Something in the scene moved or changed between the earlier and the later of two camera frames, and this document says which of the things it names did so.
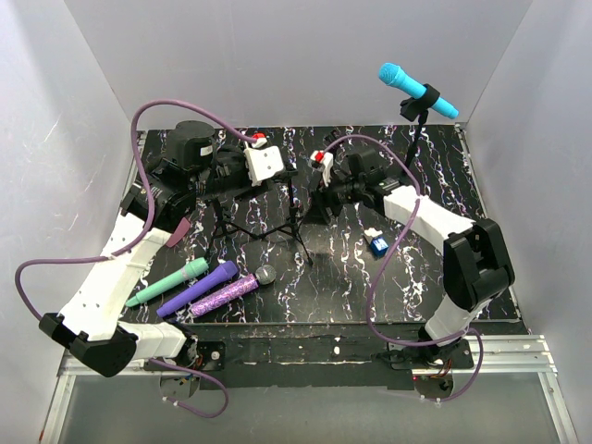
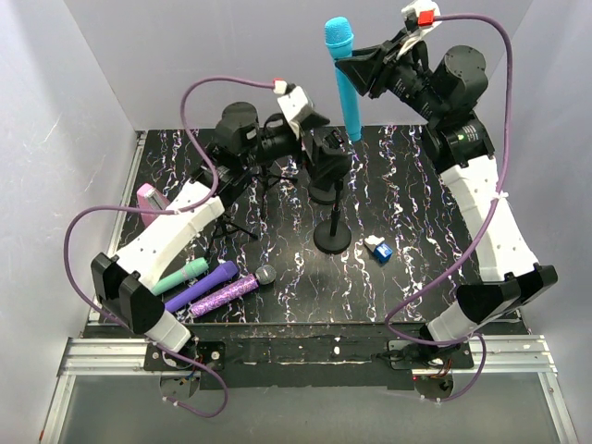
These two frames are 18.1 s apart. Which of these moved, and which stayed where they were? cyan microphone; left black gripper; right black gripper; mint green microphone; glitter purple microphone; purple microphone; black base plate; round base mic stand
Moved: round base mic stand; cyan microphone; left black gripper; right black gripper
Stayed: mint green microphone; black base plate; purple microphone; glitter purple microphone
